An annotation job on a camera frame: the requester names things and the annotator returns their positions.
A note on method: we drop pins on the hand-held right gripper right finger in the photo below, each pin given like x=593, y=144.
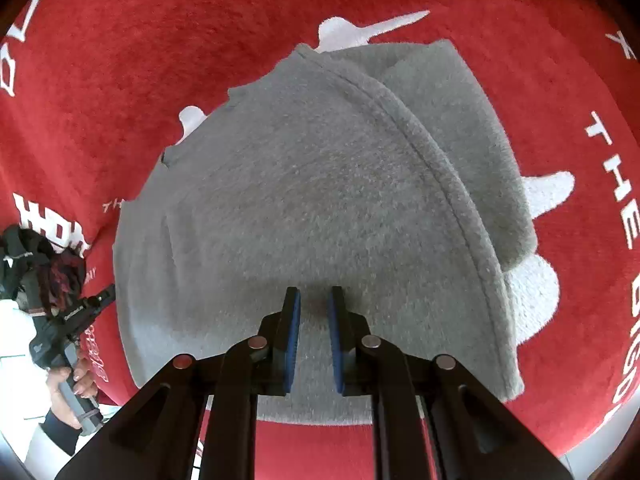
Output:
x=336, y=340

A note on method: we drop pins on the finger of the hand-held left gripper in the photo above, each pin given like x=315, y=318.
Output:
x=102, y=295

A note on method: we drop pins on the red printed blanket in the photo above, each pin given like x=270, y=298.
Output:
x=150, y=60

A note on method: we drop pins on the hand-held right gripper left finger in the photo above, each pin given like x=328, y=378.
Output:
x=292, y=340

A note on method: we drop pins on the dark red patterned cloth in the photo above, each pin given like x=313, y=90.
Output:
x=45, y=265

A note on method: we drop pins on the person's left forearm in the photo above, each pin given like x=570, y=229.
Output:
x=60, y=432

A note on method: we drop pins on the grey sweatshirt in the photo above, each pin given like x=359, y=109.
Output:
x=325, y=185

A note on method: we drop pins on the person's left hand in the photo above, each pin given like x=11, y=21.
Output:
x=56, y=400

